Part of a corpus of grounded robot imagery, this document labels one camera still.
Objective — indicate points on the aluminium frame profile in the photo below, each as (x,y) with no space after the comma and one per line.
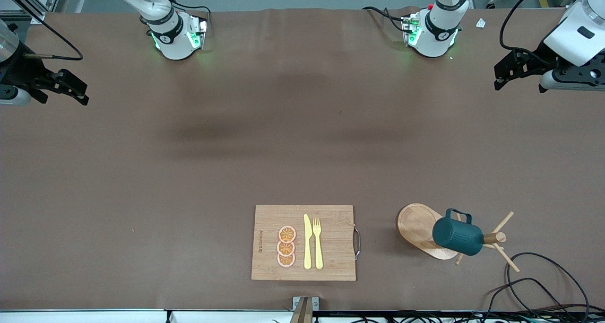
(35,11)

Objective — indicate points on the toy orange slice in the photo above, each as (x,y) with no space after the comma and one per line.
(287,234)
(285,248)
(285,260)

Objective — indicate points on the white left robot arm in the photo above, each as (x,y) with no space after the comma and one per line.
(437,34)

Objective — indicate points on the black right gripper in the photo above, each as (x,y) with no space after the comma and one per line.
(20,71)

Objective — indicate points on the dark green ribbed mug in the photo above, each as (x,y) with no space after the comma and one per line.
(456,235)

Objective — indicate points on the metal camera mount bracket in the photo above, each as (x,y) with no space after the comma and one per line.
(305,309)

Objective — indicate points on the brown table cover mat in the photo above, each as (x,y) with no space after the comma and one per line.
(142,195)

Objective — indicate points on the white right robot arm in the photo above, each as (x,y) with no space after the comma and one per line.
(170,39)

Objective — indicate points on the small white paper tag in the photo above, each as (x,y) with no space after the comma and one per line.
(480,23)

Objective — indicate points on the yellow plastic fork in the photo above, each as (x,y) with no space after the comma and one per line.
(318,252)

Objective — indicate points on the bamboo cutting board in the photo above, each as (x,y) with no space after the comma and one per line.
(331,266)

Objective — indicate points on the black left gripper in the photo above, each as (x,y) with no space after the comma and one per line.
(539,57)

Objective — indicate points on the wooden mug tree stand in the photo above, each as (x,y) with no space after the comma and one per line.
(416,226)

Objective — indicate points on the yellow plastic knife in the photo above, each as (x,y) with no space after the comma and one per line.
(307,247)

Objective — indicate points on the white table edge strip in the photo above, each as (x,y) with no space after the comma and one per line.
(94,317)

